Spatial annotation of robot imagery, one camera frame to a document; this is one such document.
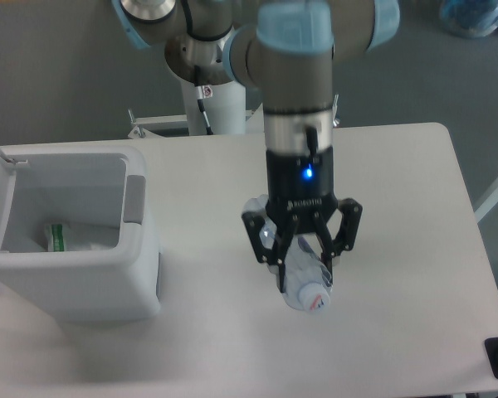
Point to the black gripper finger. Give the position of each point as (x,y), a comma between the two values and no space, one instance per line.
(344,240)
(274,255)

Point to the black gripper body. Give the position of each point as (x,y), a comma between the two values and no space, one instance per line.
(300,186)

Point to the crushed clear plastic bottle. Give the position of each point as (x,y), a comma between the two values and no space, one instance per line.
(308,286)

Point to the clear plastic bag green strip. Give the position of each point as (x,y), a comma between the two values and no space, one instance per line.
(72,236)

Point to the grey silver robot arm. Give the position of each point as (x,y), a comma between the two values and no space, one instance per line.
(287,55)

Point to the white trash can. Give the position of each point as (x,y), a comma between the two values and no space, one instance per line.
(98,185)

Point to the blue plastic bag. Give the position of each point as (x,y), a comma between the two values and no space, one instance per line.
(469,19)

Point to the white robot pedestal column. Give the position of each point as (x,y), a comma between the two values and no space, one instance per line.
(214,103)

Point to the white pedestal base frame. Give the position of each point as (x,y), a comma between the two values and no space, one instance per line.
(177,125)

